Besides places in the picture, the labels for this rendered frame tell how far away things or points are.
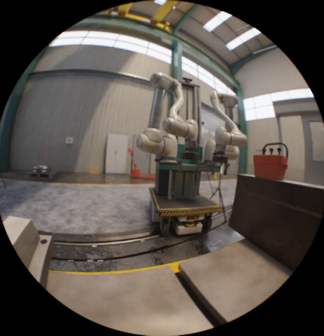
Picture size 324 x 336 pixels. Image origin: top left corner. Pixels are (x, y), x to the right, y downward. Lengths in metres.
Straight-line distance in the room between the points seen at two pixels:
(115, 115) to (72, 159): 3.16
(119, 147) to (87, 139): 1.78
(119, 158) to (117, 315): 5.71
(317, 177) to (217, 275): 3.55
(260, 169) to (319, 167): 3.21
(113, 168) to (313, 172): 7.25
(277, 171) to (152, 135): 0.88
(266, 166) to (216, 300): 0.64
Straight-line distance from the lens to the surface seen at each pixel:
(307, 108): 3.98
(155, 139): 0.97
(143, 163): 6.65
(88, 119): 6.68
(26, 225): 0.61
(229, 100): 1.40
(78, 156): 6.42
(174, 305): 0.46
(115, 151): 5.81
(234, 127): 1.14
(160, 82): 1.11
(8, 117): 8.70
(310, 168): 3.78
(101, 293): 0.48
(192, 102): 1.59
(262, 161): 0.73
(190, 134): 0.85
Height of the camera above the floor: 0.73
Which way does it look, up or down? 3 degrees down
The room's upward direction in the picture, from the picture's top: 4 degrees clockwise
